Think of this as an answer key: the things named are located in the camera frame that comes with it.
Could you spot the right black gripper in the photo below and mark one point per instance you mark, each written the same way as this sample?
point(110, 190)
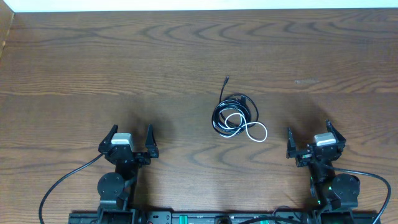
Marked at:
point(305, 156)

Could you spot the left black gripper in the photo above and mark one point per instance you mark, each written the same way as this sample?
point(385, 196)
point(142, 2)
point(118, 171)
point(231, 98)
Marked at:
point(130, 155)

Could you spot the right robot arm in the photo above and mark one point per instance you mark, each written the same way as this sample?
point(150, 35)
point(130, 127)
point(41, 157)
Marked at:
point(336, 194)

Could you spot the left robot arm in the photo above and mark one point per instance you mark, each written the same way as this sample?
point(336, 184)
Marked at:
point(116, 189)

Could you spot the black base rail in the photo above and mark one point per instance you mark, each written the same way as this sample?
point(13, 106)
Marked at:
point(167, 217)

